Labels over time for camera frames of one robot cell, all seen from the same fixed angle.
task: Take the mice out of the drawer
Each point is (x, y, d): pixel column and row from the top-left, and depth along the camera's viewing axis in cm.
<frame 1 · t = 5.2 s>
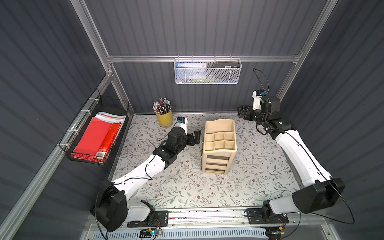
left hand: (194, 132, 78), fingers open
right hand: (244, 108, 76), fingers open
beige drawer organizer: (219, 145, 76), point 23 cm above the table
clear top drawer: (215, 157, 74), point 21 cm above the table
bottom drawer: (214, 171, 88), point 4 cm above the table
yellow pen cup: (165, 120, 106), point 9 cm above the table
bundle of pens: (162, 107, 101), point 19 cm above the table

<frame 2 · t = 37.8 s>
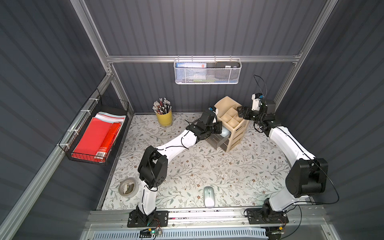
left hand: (224, 125, 84), fingers closed
right hand: (242, 110, 86), fingers open
beige drawer organizer: (226, 111, 86), point 27 cm above the table
grey computer mouse: (209, 197, 80), point 2 cm above the table
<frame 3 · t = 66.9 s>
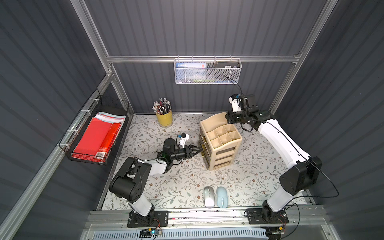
left hand: (202, 152, 82), fingers open
right hand: (226, 115, 81), fingers closed
beige drawer organizer: (219, 141, 74), point 26 cm above the table
light blue computer mouse: (222, 197, 79), point 3 cm above the table
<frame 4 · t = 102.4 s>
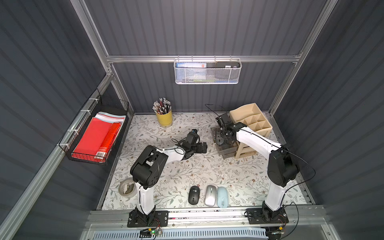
left hand: (203, 146, 96), fingers open
right hand: (220, 135, 92), fingers open
beige drawer organizer: (253, 117, 85), point 26 cm above the table
black computer mouse: (194, 195, 82), on the table
